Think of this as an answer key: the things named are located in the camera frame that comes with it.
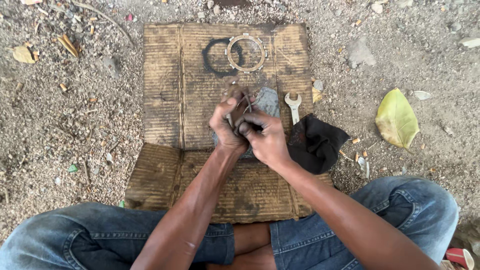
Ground tan friction clutch plate ring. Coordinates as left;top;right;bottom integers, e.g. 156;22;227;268
224;33;268;74

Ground grey flat stone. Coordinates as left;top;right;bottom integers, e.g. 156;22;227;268
212;87;281;159

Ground large yellow-green leaf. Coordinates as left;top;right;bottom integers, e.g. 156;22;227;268
375;88;420;151

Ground person's bare leg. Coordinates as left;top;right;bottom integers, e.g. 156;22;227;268
205;222;277;270

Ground dry tan leaf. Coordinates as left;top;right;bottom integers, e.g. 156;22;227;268
11;46;37;64

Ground grey embedded rock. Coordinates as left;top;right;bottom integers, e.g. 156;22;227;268
346;37;377;69

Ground black greasy cloth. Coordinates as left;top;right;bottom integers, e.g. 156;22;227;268
287;113;350;175

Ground thin metal clutch plate ring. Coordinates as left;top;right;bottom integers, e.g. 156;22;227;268
225;80;260;128

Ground person's left hand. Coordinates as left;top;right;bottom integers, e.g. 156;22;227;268
209;84;256;154

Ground red and white sandal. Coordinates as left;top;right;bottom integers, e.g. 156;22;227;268
443;247;475;270

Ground dry yellow curled leaf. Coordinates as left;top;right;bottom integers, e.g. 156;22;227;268
56;34;80;59

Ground worn brown cardboard sheet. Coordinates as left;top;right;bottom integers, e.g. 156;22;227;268
124;22;334;224

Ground person's right hand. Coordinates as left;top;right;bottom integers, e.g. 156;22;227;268
234;110;294;171

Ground black gasket ring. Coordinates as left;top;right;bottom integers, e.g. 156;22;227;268
202;37;244;78

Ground blue denim jeans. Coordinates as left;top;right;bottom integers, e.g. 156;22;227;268
0;175;459;270

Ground thin dry stick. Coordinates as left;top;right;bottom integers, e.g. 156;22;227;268
71;0;135;48

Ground silver open-end wrench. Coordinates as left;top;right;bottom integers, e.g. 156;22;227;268
284;92;302;125

